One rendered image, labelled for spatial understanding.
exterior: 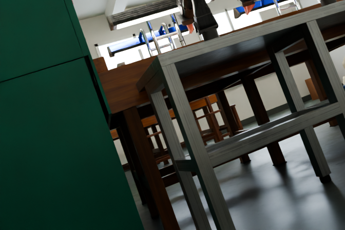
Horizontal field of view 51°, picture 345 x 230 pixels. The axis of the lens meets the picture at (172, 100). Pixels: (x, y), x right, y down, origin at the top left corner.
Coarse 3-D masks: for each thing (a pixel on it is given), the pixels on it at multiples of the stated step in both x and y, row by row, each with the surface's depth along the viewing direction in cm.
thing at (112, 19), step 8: (168, 0) 198; (136, 8) 194; (144, 8) 194; (152, 8) 194; (160, 8) 194; (168, 8) 194; (112, 16) 191; (120, 16) 190; (128, 16) 190; (136, 16) 191; (144, 16) 192; (112, 24) 188; (120, 24) 190
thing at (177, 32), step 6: (174, 18) 214; (150, 24) 211; (174, 24) 214; (150, 30) 211; (180, 30) 215; (162, 36) 211; (168, 36) 213; (180, 36) 213; (156, 42) 210; (180, 42) 214; (156, 48) 210
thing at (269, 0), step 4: (264, 0) 271; (268, 0) 271; (272, 0) 271; (280, 0) 271; (284, 0) 271; (288, 0) 272; (256, 4) 268; (260, 4) 268; (264, 4) 268; (268, 4) 268; (272, 4) 269; (236, 8) 266; (240, 8) 266; (256, 8) 266; (260, 8) 267; (236, 12) 264; (240, 12) 263; (244, 12) 264; (236, 16) 266
